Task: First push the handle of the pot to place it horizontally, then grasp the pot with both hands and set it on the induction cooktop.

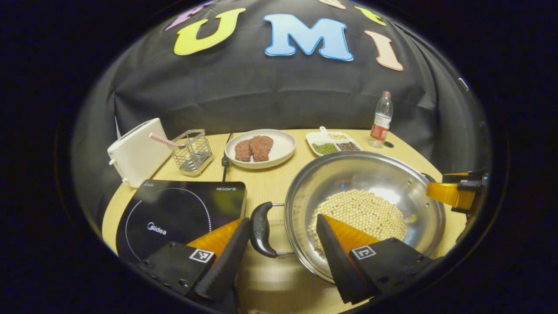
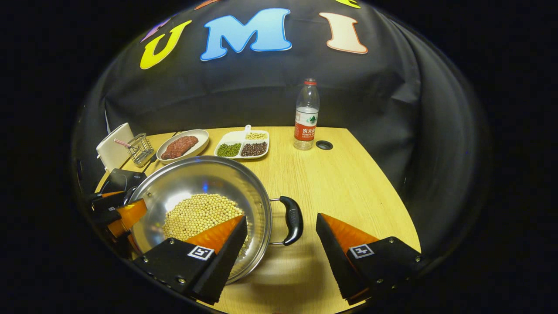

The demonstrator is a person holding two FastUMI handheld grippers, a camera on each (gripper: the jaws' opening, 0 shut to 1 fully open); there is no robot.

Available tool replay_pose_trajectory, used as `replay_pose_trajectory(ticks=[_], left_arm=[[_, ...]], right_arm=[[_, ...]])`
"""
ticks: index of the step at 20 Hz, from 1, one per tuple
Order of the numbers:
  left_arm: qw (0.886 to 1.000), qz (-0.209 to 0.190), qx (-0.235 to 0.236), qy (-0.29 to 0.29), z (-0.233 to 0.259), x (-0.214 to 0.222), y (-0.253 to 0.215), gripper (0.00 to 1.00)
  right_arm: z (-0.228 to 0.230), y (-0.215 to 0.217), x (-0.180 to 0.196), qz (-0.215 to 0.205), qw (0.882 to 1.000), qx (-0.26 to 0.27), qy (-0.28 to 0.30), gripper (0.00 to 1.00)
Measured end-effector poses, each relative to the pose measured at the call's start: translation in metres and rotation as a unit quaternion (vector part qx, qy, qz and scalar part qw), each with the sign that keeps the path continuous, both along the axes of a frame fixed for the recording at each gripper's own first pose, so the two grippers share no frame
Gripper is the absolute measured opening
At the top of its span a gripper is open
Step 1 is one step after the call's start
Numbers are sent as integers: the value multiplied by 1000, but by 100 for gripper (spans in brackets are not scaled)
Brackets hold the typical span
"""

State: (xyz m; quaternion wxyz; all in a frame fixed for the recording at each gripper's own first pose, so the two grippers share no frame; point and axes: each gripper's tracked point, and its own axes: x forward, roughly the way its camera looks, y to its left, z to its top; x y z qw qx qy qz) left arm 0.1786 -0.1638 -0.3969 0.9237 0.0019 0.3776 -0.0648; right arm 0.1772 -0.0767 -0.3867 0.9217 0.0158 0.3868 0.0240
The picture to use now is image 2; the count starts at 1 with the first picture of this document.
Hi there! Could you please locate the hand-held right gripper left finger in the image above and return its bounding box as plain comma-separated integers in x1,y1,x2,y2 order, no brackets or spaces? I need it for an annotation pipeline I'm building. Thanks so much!
132,215,248,305

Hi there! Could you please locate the black induction cooktop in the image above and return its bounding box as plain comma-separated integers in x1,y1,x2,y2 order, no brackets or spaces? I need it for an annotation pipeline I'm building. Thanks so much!
102,168,147,195

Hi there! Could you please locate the white toaster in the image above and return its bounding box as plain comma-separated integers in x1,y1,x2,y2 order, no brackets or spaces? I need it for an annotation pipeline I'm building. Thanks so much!
96,123,135,172

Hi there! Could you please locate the red label water bottle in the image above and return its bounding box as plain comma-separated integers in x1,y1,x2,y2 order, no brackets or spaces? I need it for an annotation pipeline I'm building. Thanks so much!
293,78,320,151

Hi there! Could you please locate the pile of dark red beans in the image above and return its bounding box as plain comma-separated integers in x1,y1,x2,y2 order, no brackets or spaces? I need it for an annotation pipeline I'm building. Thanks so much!
241,142,268,157

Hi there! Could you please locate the stainless steel pot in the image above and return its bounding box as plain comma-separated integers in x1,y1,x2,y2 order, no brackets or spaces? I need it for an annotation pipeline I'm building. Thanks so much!
126,156,304,285

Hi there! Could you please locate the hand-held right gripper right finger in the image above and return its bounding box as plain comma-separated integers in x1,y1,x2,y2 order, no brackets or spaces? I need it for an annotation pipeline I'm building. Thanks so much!
316,212,430,306

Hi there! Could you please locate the red meat slice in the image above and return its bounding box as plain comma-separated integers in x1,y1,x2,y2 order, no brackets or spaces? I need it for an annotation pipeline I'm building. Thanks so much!
160,140,184,160
177,136,199,153

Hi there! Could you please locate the pile of soybeans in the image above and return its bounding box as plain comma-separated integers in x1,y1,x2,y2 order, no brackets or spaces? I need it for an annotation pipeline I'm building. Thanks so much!
162,193,251,258

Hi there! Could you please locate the small wire mesh basket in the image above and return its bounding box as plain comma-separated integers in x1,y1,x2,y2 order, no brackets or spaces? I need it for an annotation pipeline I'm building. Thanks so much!
128,133,155,167

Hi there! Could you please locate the white oval plate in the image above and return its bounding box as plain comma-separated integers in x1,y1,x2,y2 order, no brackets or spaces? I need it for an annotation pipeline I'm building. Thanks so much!
156,129,210,164

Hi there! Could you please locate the white divided dish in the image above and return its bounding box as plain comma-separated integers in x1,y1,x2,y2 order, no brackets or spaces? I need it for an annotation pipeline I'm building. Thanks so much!
214,125,270,160

